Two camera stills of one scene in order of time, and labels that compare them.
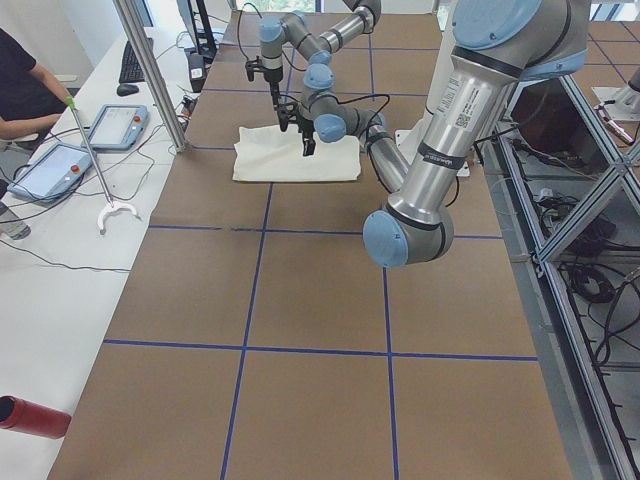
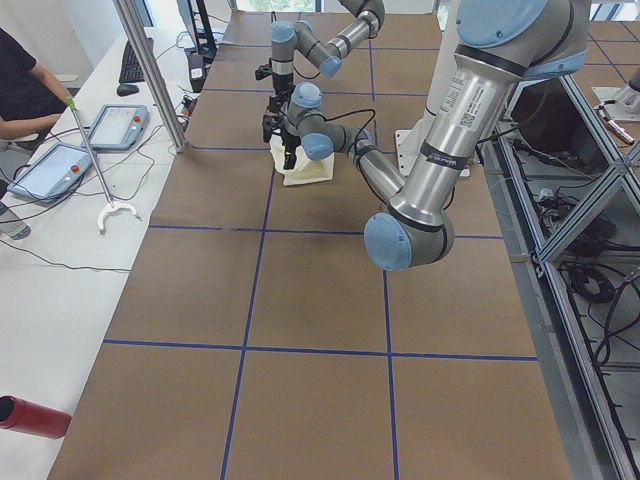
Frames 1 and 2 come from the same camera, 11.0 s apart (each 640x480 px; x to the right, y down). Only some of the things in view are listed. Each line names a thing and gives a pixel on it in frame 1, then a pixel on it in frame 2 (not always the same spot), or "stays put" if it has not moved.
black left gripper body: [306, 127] -> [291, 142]
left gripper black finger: [308, 145] -> [290, 158]
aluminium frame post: [132, 23] stays put
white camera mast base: [407, 137] stays put
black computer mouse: [126, 90] stays put
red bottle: [31, 418] stays put
